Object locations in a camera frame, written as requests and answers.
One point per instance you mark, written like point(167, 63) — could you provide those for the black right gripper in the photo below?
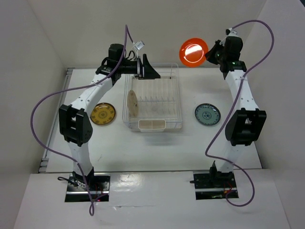
point(209, 55)

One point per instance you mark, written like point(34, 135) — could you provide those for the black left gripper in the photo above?
point(146, 71)

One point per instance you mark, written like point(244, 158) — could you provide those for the orange plate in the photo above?
point(192, 52)

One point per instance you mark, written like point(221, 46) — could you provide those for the cream patterned plate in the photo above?
point(132, 103)

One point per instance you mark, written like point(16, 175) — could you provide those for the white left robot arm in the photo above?
point(74, 119)

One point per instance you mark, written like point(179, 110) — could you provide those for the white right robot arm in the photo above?
point(245, 120)

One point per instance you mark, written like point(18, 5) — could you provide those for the beige cutlery holder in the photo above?
point(151, 125)

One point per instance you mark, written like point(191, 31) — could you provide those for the blue patterned plate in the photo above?
point(207, 114)

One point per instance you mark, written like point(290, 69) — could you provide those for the yellow patterned plate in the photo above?
point(103, 114)

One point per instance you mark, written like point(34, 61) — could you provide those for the white wire dish rack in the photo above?
point(158, 99)

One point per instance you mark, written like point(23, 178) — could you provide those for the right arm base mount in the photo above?
point(208, 186)

